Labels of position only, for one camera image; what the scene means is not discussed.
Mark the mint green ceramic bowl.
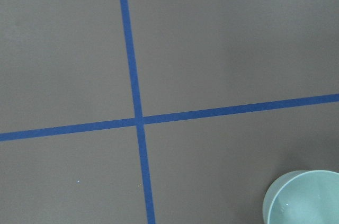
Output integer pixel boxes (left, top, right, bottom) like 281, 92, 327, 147
262, 170, 338, 223

